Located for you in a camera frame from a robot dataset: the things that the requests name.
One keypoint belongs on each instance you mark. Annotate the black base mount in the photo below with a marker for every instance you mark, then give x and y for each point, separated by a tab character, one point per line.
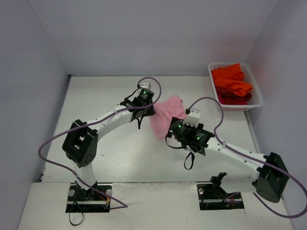
88	202
213	197

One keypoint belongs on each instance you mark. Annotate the orange t shirt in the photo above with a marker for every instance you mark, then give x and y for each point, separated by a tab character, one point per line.
230	80

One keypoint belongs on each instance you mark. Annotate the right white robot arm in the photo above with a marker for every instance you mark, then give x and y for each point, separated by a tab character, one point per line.
263	172

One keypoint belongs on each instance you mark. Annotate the pink t shirt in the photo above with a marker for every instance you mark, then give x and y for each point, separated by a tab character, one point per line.
164	112

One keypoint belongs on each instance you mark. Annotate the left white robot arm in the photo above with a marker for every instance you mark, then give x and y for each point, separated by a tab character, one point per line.
80	146

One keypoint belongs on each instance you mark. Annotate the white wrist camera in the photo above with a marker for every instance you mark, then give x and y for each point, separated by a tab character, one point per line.
145	85
192	118

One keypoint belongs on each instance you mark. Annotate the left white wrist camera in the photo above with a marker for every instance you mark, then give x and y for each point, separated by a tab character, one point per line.
145	85

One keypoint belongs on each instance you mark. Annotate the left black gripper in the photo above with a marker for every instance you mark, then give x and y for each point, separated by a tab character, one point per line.
148	110

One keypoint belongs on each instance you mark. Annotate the dark red t shirt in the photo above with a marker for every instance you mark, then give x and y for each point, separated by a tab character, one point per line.
226	100

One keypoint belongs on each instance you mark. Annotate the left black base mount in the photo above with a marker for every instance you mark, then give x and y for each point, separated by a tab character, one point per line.
88	202

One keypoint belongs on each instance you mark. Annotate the white plastic basket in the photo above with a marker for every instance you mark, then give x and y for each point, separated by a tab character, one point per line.
256	100

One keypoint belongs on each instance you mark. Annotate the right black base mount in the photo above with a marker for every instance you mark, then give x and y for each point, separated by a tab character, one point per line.
213	197

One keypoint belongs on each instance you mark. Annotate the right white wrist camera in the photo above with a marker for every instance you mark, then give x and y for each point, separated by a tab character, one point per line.
192	118

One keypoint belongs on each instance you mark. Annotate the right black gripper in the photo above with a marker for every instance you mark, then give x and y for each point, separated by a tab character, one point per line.
171	128

